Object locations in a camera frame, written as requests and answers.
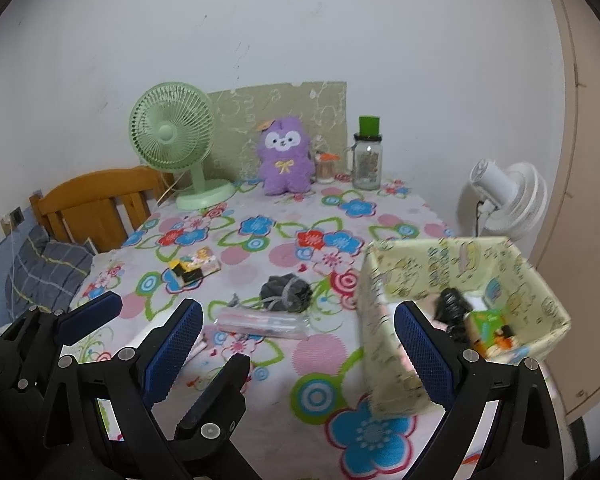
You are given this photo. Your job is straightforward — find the green printed packet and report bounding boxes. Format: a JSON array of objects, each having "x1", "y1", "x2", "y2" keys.
[{"x1": 467, "y1": 310, "x2": 521, "y2": 358}]

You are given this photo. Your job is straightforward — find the purple plush toy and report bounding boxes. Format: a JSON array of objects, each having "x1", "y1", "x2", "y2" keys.
[{"x1": 256, "y1": 115, "x2": 315, "y2": 197}]

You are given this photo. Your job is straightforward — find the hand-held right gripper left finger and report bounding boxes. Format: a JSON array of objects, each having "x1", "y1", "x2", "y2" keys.
[{"x1": 40, "y1": 298, "x2": 204, "y2": 480}]

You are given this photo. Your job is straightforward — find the dark grey cloth bundle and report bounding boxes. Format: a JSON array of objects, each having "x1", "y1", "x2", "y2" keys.
[{"x1": 259, "y1": 273, "x2": 313, "y2": 311}]

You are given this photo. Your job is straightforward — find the yellow printed fabric box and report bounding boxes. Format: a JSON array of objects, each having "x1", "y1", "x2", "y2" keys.
[{"x1": 356, "y1": 236, "x2": 572, "y2": 417}]

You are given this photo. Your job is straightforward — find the black plastic bag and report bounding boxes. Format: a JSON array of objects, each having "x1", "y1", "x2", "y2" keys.
[{"x1": 432, "y1": 287, "x2": 473, "y2": 343}]

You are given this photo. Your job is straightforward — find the clear plastic pouch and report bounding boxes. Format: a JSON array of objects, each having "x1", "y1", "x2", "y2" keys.
[{"x1": 215, "y1": 307, "x2": 311, "y2": 341}]

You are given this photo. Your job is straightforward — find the green desk fan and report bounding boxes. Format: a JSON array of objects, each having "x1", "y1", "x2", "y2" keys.
[{"x1": 128, "y1": 81, "x2": 237, "y2": 211}]

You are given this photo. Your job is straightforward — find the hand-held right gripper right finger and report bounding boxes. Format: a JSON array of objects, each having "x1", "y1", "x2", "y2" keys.
[{"x1": 393, "y1": 301, "x2": 567, "y2": 480}]

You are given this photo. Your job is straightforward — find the floral tablecloth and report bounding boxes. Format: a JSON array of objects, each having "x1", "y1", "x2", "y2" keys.
[{"x1": 55, "y1": 175, "x2": 486, "y2": 480}]

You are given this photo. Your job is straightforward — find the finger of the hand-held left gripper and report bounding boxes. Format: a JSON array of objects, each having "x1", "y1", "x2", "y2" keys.
[
  {"x1": 0, "y1": 290, "x2": 124, "y2": 366},
  {"x1": 167, "y1": 352, "x2": 261, "y2": 480}
]

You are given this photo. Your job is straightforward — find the wooden chair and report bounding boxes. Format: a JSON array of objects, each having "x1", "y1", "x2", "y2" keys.
[{"x1": 29, "y1": 166, "x2": 173, "y2": 256}]

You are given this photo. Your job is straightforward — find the grey plaid pillow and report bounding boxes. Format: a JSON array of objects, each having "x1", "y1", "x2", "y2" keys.
[{"x1": 5, "y1": 225, "x2": 95, "y2": 316}]

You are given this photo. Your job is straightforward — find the small jar with orange lid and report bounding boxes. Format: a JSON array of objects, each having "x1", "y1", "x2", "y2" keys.
[{"x1": 314, "y1": 152, "x2": 340, "y2": 185}]

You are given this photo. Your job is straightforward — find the beige door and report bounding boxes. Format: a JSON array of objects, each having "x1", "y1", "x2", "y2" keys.
[{"x1": 530, "y1": 0, "x2": 600, "y2": 421}]

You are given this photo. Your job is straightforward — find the white standing fan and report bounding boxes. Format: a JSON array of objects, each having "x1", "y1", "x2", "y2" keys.
[{"x1": 456, "y1": 159, "x2": 549, "y2": 246}]

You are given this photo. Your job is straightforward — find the glass jar with green lid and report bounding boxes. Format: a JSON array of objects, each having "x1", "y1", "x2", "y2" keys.
[{"x1": 351, "y1": 116, "x2": 384, "y2": 191}]

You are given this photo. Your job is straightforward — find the green patterned board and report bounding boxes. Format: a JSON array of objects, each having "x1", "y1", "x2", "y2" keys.
[{"x1": 207, "y1": 80, "x2": 348, "y2": 183}]

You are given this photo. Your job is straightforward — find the small printed packet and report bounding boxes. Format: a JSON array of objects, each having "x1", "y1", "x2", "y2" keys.
[{"x1": 187, "y1": 247, "x2": 222, "y2": 273}]

